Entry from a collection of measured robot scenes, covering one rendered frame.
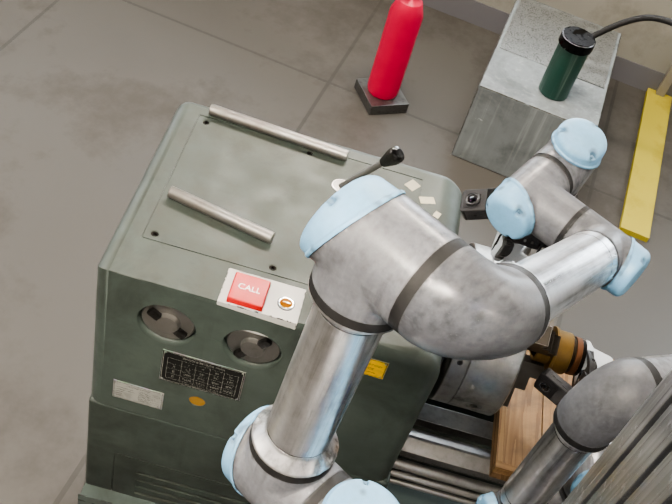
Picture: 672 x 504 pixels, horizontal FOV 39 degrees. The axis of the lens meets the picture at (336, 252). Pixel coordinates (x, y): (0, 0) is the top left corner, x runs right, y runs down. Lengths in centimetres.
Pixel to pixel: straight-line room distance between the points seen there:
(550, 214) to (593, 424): 34
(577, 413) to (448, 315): 59
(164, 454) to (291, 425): 83
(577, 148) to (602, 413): 39
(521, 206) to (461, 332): 39
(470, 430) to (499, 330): 107
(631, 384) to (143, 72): 291
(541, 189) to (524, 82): 258
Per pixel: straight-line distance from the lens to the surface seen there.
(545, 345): 176
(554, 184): 132
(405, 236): 93
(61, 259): 324
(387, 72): 396
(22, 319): 309
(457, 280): 92
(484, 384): 176
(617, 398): 145
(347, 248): 95
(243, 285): 155
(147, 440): 194
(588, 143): 135
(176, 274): 157
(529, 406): 206
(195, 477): 201
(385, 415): 169
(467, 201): 151
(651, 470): 67
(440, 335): 93
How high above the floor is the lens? 245
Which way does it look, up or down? 46 degrees down
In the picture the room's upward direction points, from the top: 18 degrees clockwise
